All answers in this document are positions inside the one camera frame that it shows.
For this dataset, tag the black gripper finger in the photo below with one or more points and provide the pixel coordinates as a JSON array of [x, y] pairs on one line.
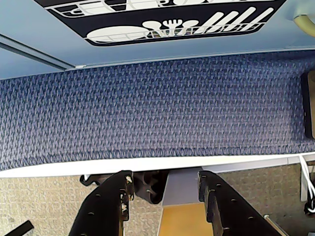
[[103, 209], [233, 211]]

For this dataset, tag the black table clamp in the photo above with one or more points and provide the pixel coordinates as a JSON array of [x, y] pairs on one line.
[[147, 186]]

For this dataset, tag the small black object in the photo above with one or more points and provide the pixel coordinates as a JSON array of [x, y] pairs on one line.
[[17, 229]]

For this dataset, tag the black dishwasher rack decal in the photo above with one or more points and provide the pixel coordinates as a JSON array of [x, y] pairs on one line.
[[110, 20]]

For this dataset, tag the light blue toy kitchen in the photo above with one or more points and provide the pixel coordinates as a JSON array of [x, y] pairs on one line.
[[37, 29]]

